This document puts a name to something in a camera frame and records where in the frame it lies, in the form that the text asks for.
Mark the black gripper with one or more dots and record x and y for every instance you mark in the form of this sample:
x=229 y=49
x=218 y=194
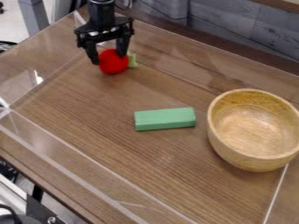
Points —
x=120 y=32

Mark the red plush fruit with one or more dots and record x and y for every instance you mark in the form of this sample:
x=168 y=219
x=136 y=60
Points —
x=112 y=64

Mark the wooden bowl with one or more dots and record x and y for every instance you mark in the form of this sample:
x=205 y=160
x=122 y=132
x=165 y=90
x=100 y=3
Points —
x=252 y=129

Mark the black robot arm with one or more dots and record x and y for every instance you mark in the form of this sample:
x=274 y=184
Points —
x=101 y=13

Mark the green rectangular block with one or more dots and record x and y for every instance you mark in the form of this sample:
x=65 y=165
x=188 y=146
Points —
x=166 y=118

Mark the grey table leg post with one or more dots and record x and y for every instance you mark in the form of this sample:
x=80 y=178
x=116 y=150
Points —
x=33 y=15

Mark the clear acrylic tray wall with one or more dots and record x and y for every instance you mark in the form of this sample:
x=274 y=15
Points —
x=66 y=132

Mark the black clamp bracket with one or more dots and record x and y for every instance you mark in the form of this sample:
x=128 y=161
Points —
x=14 y=216

